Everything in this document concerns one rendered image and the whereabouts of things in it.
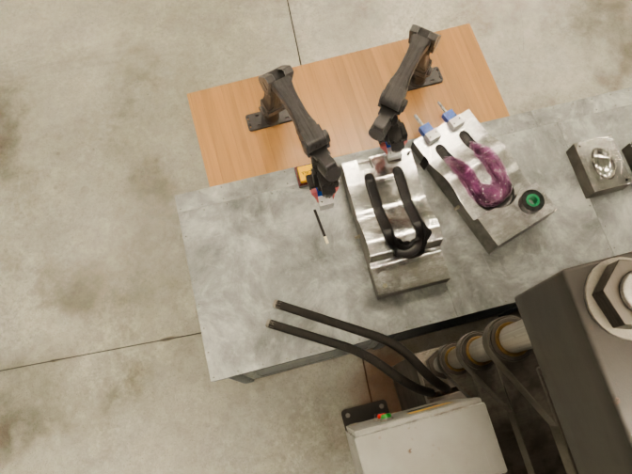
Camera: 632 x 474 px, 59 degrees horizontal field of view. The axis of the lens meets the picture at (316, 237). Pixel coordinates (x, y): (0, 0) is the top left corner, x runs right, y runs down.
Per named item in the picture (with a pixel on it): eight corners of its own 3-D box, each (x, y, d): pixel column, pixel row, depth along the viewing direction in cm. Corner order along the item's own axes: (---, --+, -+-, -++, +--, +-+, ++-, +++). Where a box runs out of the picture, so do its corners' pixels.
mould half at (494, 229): (410, 148, 215) (415, 134, 204) (465, 116, 219) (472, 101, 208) (488, 254, 202) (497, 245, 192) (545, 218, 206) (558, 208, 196)
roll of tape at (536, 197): (513, 207, 196) (517, 203, 193) (524, 189, 198) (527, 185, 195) (534, 218, 195) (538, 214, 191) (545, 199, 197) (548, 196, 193)
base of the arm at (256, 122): (298, 108, 211) (292, 93, 213) (246, 121, 210) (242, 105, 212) (298, 118, 219) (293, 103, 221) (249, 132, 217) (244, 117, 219)
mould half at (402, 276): (339, 173, 212) (341, 158, 199) (405, 157, 214) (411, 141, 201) (377, 299, 198) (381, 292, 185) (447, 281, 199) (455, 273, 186)
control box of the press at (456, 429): (332, 413, 263) (348, 418, 122) (394, 396, 265) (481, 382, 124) (344, 462, 256) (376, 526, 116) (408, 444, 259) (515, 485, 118)
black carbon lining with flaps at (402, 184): (360, 177, 204) (363, 165, 195) (402, 166, 205) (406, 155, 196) (387, 266, 194) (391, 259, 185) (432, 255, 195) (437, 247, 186)
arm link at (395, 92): (402, 109, 176) (444, 23, 176) (375, 98, 177) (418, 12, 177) (400, 120, 188) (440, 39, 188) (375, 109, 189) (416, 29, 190)
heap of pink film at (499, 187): (438, 160, 207) (443, 151, 199) (477, 137, 210) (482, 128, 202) (480, 216, 200) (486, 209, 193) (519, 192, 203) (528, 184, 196)
